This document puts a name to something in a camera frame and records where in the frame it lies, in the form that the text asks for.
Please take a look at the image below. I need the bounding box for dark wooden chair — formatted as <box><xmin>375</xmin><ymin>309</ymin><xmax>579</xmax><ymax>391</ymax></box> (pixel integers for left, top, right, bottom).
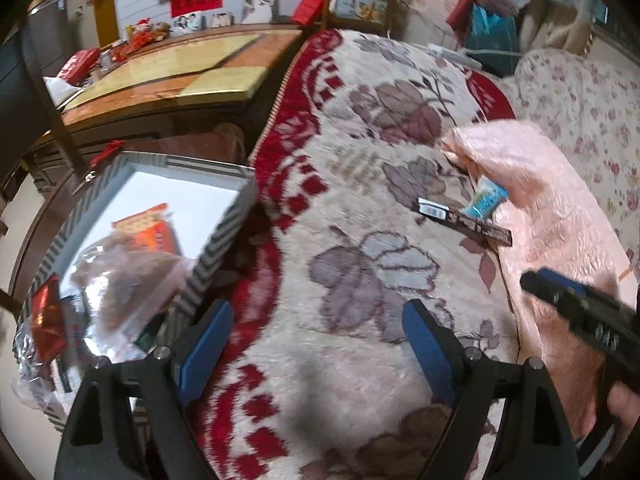
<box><xmin>0</xmin><ymin>26</ymin><xmax>86</xmax><ymax>196</ymax></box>

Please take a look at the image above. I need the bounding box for red paper banner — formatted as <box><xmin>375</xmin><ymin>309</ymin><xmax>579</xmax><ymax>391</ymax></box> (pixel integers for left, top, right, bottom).
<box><xmin>169</xmin><ymin>0</ymin><xmax>224</xmax><ymax>18</ymax></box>

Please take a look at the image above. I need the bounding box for white strawberry snack packet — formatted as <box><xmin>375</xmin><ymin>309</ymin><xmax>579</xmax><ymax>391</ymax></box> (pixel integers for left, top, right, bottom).
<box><xmin>12</xmin><ymin>323</ymin><xmax>64</xmax><ymax>411</ymax></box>

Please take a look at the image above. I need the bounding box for person's right hand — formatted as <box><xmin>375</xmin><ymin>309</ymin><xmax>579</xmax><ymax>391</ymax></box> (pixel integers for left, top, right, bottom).
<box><xmin>600</xmin><ymin>382</ymin><xmax>639</xmax><ymax>479</ymax></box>

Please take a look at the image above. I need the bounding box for floral sofa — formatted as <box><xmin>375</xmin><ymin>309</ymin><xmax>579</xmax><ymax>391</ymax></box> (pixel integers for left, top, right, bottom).
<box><xmin>400</xmin><ymin>0</ymin><xmax>639</xmax><ymax>271</ymax></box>

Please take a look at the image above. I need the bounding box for pink quilted cloth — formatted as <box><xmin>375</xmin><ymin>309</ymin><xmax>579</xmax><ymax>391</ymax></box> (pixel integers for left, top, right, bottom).
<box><xmin>440</xmin><ymin>120</ymin><xmax>638</xmax><ymax>438</ymax></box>

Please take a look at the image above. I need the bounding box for white striped storage box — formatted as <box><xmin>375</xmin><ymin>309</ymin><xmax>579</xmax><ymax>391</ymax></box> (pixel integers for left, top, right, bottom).
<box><xmin>13</xmin><ymin>151</ymin><xmax>257</xmax><ymax>429</ymax></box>

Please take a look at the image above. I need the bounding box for red gift bag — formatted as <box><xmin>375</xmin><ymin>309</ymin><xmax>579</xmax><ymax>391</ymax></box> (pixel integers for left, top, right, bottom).
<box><xmin>292</xmin><ymin>0</ymin><xmax>324</xmax><ymax>27</ymax></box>

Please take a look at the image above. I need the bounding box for red snack bag on table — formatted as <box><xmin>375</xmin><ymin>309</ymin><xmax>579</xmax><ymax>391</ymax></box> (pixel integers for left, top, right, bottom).
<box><xmin>58</xmin><ymin>48</ymin><xmax>101</xmax><ymax>86</ymax></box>

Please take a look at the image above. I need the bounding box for framed couple photo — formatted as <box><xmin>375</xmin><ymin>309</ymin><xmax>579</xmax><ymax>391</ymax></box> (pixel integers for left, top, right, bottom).
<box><xmin>170</xmin><ymin>11</ymin><xmax>206</xmax><ymax>37</ymax></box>

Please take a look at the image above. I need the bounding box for red tassel keychain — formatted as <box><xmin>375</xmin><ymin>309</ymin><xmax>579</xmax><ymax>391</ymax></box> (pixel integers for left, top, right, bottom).
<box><xmin>72</xmin><ymin>140</ymin><xmax>126</xmax><ymax>195</ymax></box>

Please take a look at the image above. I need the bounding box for red orange snack packet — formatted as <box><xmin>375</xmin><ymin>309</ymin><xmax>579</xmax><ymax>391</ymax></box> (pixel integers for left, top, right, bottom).
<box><xmin>32</xmin><ymin>273</ymin><xmax>67</xmax><ymax>364</ymax></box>

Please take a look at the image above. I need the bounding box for red floral blanket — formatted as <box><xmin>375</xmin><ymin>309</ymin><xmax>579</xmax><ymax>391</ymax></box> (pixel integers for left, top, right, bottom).
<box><xmin>189</xmin><ymin>29</ymin><xmax>518</xmax><ymax>479</ymax></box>

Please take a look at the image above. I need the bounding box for dark chocolate bar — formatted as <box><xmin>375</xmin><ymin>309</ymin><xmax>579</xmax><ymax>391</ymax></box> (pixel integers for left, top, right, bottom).
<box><xmin>416</xmin><ymin>197</ymin><xmax>513</xmax><ymax>247</ymax></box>

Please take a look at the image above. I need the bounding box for wooden coffee table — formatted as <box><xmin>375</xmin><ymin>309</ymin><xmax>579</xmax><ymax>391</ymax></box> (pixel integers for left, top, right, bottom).
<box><xmin>22</xmin><ymin>23</ymin><xmax>306</xmax><ymax>172</ymax></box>

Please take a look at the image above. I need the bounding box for teal bag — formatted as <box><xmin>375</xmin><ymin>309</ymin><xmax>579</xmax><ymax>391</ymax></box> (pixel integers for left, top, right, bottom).
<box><xmin>464</xmin><ymin>4</ymin><xmax>521</xmax><ymax>77</ymax></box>

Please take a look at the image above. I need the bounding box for clear bag of snacks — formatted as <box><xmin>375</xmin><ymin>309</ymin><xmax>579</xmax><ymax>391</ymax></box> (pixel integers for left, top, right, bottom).
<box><xmin>70</xmin><ymin>232</ymin><xmax>195</xmax><ymax>363</ymax></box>

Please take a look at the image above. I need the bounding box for red plush toy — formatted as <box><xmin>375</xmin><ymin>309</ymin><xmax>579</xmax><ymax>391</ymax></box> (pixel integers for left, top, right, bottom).
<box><xmin>112</xmin><ymin>18</ymin><xmax>170</xmax><ymax>63</ymax></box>

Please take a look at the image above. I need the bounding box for blue candy packet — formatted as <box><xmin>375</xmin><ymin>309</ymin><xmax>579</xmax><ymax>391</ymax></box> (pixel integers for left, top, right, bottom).
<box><xmin>460</xmin><ymin>176</ymin><xmax>509</xmax><ymax>220</ymax></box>

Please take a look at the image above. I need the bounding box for orange cracker packet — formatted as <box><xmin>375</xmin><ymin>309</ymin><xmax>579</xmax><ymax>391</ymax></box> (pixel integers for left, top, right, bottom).
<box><xmin>112</xmin><ymin>203</ymin><xmax>180</xmax><ymax>255</ymax></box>

